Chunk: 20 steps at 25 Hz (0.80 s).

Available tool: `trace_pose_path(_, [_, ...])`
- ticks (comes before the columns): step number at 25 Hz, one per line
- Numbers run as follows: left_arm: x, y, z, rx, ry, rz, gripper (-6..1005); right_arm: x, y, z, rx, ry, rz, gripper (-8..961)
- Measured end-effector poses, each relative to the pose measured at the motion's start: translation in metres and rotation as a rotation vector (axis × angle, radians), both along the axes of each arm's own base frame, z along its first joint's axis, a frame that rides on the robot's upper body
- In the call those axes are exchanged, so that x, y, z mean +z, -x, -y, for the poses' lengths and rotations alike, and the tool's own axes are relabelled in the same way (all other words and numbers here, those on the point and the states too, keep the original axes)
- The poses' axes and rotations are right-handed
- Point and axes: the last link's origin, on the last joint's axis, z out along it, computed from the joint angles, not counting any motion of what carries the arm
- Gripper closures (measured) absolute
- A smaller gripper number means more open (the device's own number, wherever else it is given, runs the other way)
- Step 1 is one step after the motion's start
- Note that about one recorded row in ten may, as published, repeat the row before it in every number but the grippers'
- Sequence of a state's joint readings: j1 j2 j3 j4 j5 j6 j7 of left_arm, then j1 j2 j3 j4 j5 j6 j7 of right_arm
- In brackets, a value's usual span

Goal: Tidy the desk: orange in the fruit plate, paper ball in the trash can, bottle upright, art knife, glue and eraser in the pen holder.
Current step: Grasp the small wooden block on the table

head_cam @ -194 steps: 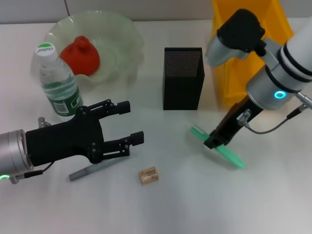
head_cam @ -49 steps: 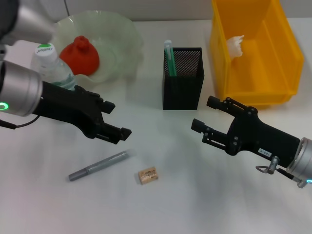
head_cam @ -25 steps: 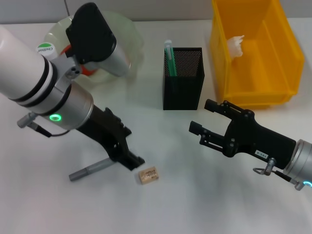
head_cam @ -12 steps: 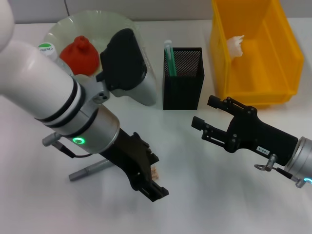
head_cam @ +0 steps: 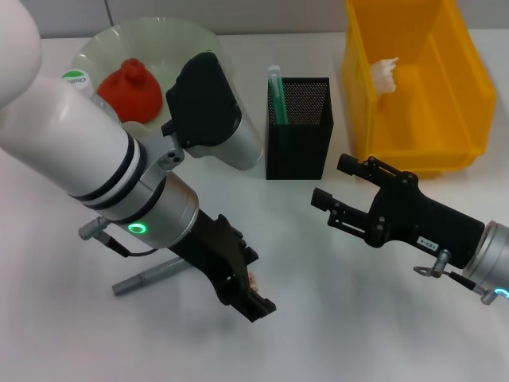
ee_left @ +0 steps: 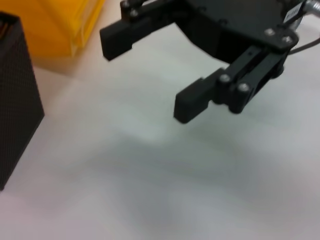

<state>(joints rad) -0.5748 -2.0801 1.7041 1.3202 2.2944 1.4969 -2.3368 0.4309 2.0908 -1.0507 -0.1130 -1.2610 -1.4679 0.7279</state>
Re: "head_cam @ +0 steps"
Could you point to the pale green glass fruit bowl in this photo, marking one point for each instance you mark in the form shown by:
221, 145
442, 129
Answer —
159, 44

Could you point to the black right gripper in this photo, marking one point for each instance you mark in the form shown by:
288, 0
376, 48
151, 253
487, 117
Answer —
421, 219

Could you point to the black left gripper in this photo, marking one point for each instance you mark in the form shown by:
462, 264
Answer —
214, 246

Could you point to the grey marker pen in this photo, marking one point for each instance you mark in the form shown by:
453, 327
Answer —
135, 283

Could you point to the yellow plastic storage bin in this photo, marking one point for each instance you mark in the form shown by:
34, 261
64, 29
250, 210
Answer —
417, 119

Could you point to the clear water bottle green label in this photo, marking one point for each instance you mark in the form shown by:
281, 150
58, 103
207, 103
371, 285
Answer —
77, 79

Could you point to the white paper ball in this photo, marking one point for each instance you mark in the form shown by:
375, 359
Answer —
383, 75

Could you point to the black mesh pen holder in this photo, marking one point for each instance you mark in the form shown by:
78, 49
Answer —
298, 159

